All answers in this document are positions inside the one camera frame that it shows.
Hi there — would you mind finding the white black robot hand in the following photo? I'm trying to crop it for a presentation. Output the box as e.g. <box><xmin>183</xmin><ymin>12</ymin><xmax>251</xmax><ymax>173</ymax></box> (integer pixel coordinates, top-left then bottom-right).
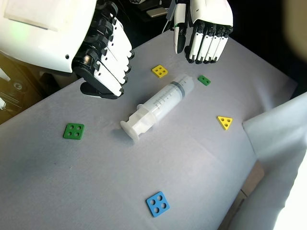
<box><xmin>173</xmin><ymin>0</ymin><xmax>234</xmax><ymax>65</ymax></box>
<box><xmin>0</xmin><ymin>0</ymin><xmax>135</xmax><ymax>99</ymax></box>

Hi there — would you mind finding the yellow triangle three-hole block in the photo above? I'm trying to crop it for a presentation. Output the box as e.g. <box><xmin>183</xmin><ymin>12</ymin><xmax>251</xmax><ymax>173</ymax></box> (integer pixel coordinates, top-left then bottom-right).
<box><xmin>217</xmin><ymin>115</ymin><xmax>234</xmax><ymax>131</ymax></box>

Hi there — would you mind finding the grey table cloth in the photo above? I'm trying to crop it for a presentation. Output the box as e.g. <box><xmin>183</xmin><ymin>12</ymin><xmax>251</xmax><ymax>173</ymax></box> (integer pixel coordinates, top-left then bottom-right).
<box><xmin>0</xmin><ymin>30</ymin><xmax>299</xmax><ymax>230</ymax></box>

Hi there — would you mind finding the white fabric sheet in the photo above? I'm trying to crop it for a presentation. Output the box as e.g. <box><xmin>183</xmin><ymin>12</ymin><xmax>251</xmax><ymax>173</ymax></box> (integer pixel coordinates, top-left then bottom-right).
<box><xmin>217</xmin><ymin>92</ymin><xmax>307</xmax><ymax>230</ymax></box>

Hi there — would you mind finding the small green two-hole block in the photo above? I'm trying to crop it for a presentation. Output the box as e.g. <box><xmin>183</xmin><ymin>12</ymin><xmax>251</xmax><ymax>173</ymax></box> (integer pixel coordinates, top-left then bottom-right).
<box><xmin>198</xmin><ymin>75</ymin><xmax>212</xmax><ymax>86</ymax></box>

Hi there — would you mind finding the yellow square four-hole block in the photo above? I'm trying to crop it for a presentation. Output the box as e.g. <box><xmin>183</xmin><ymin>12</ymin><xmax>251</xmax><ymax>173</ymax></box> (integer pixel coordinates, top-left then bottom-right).
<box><xmin>151</xmin><ymin>65</ymin><xmax>168</xmax><ymax>79</ymax></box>

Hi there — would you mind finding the grey flat device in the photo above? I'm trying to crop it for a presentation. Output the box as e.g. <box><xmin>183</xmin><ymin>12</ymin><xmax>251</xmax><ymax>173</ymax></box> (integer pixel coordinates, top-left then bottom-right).
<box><xmin>146</xmin><ymin>8</ymin><xmax>169</xmax><ymax>18</ymax></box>

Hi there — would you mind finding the green square four-hole block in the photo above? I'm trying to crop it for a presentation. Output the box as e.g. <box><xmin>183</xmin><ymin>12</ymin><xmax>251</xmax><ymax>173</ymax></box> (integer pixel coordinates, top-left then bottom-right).
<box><xmin>63</xmin><ymin>123</ymin><xmax>85</xmax><ymax>141</ymax></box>

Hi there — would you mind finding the blue square four-hole block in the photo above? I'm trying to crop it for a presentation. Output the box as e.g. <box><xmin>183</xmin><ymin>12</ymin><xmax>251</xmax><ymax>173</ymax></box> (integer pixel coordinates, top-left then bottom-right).
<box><xmin>145</xmin><ymin>191</ymin><xmax>171</xmax><ymax>218</ymax></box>

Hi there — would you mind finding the large clear plastic syringe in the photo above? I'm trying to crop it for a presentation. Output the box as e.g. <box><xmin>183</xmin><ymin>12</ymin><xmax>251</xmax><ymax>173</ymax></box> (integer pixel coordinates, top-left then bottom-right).
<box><xmin>119</xmin><ymin>74</ymin><xmax>195</xmax><ymax>142</ymax></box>

